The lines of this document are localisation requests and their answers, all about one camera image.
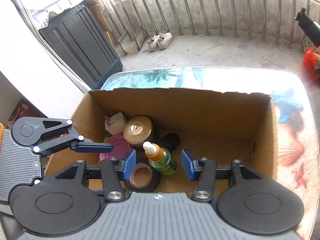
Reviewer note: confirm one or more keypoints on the red plastic bag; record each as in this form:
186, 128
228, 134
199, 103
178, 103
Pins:
310, 62

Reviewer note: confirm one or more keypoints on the flat cardboard sheet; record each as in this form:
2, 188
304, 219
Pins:
98, 15

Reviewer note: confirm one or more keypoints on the brown cardboard box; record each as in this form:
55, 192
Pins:
212, 115

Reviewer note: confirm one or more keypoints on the white charger plug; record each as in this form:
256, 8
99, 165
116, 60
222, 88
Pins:
117, 123

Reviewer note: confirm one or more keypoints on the white polka dot cloth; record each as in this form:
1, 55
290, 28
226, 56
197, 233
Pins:
43, 21

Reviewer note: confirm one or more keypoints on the black tape roll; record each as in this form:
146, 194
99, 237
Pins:
155, 177

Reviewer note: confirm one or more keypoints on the black oval case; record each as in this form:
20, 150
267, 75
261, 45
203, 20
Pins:
171, 141

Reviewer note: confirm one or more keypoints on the dark grey plastic cabinet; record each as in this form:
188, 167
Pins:
80, 47

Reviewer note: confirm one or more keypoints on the pink round lid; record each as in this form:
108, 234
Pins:
118, 146

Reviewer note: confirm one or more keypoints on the beach print table cover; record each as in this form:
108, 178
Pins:
290, 155

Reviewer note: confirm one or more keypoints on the white sneaker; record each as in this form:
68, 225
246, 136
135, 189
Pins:
165, 40
153, 44

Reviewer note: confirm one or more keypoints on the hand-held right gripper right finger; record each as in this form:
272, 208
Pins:
187, 165

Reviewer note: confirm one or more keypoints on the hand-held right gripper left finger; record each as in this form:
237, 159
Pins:
130, 165

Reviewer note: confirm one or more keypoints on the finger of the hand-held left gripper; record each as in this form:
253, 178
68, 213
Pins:
90, 147

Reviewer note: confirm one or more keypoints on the metal balcony railing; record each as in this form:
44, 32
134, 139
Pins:
200, 7

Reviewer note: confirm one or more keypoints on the green dropper bottle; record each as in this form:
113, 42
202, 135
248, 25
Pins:
165, 162

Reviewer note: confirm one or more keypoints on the folded metal frame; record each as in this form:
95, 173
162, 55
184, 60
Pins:
131, 41

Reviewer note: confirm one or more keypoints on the gold lidded jar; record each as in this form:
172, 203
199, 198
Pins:
137, 130

